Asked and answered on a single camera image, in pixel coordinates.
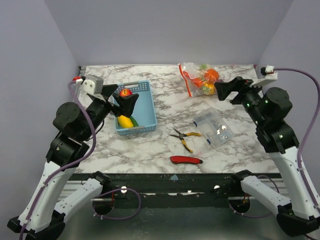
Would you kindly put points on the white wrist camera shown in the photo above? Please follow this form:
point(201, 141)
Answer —
point(90, 84)
point(268, 76)

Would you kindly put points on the yellow handled pliers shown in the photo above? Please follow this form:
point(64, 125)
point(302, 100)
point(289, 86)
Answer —
point(182, 136)

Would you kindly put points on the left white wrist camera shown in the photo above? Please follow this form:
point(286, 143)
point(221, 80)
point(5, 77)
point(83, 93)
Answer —
point(90, 84)

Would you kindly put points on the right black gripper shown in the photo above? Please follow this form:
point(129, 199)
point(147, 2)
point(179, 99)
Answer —
point(240, 92)

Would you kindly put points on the clear orange-zip bag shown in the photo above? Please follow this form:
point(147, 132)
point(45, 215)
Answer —
point(191, 70)

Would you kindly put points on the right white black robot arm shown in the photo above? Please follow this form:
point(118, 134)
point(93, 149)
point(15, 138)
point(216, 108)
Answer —
point(298, 213)

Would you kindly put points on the clear plastic screw box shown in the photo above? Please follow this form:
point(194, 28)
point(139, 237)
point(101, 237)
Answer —
point(212, 127)

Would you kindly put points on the red toy apple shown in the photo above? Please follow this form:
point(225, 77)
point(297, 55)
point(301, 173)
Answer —
point(125, 92)

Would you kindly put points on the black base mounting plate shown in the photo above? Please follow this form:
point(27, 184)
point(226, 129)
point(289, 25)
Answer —
point(180, 190)

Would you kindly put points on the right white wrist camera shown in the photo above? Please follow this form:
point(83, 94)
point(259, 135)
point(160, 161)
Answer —
point(268, 76)

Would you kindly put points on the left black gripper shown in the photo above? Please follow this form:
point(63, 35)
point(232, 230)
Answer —
point(126, 104)

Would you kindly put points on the green toy cucumber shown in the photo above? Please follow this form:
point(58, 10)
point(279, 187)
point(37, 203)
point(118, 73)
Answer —
point(134, 122)

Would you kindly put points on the yellow toy bell pepper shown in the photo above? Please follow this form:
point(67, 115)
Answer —
point(208, 88)

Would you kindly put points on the orange toy carrot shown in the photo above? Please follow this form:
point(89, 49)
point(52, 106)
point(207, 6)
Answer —
point(198, 82)

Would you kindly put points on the light blue plastic basket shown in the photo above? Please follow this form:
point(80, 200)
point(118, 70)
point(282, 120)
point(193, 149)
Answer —
point(144, 110)

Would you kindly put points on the red utility knife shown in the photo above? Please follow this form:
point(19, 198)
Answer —
point(177, 159)

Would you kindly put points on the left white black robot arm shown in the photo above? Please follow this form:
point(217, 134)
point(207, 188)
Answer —
point(45, 217)

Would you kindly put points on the yellow toy lemon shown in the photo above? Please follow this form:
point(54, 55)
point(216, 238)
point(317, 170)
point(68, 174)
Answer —
point(125, 122)

